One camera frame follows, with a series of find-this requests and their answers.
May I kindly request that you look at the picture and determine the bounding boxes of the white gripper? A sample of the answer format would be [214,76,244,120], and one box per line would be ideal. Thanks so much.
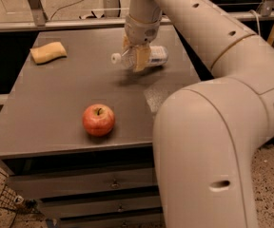
[122,15,161,72]

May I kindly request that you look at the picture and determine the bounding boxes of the clear plastic water bottle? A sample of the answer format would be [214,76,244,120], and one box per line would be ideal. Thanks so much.
[111,46,168,71]

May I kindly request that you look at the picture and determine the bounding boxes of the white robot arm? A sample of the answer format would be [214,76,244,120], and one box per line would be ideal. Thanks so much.
[125,0,274,228]

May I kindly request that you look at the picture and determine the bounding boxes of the red apple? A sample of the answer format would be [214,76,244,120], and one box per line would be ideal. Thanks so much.
[82,104,115,137]

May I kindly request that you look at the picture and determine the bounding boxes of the yellow sponge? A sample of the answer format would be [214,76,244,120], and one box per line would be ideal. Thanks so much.
[30,42,67,65]

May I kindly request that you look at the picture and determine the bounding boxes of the grey drawer cabinet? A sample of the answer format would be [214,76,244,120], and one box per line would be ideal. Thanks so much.
[0,26,199,228]

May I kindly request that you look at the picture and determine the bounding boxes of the white cable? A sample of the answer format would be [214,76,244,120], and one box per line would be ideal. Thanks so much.
[249,9,262,36]

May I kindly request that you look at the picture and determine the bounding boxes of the metal railing frame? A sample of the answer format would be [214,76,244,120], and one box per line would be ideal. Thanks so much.
[0,0,274,34]

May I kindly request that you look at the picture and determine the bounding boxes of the black wire basket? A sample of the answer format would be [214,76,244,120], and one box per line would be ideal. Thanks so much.
[0,184,39,214]

